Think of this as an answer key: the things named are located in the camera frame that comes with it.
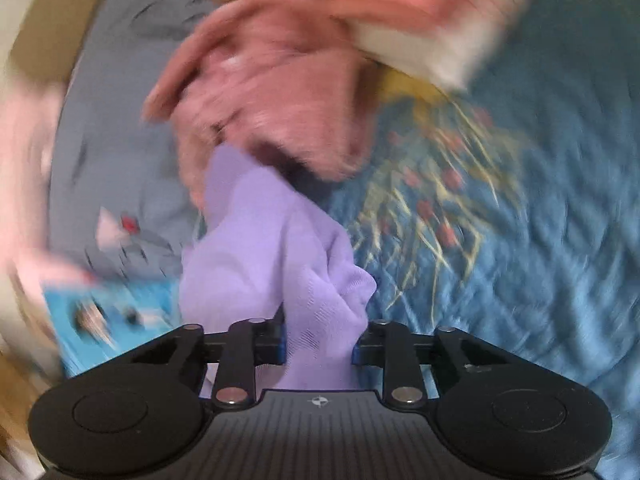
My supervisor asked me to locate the purple sweatshirt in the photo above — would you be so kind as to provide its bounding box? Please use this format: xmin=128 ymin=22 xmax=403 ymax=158
xmin=179 ymin=144 xmax=376 ymax=390

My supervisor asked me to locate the blue cartoon police pillow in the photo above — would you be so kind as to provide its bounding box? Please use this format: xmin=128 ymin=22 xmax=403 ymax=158
xmin=44 ymin=280 xmax=181 ymax=377

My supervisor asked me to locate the blue gold patterned quilt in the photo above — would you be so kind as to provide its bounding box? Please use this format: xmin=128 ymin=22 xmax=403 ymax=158
xmin=307 ymin=0 xmax=639 ymax=479

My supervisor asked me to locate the grey printed sofa cover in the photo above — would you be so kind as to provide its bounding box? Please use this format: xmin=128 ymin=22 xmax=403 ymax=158
xmin=48 ymin=0 xmax=216 ymax=278

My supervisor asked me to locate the pink fleece garment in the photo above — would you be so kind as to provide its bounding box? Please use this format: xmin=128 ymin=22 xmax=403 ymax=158
xmin=142 ymin=0 xmax=378 ymax=208

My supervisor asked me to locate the folded white floral cloth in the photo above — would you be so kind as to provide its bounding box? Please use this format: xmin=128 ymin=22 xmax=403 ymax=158
xmin=352 ymin=0 xmax=527 ymax=91

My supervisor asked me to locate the pink plush toy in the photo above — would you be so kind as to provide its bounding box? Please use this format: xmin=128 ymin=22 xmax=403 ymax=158
xmin=1 ymin=79 xmax=93 ymax=360

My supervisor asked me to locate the tan rectangular cushion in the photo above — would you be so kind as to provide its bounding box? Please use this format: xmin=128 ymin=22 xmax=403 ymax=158
xmin=9 ymin=0 xmax=102 ymax=84

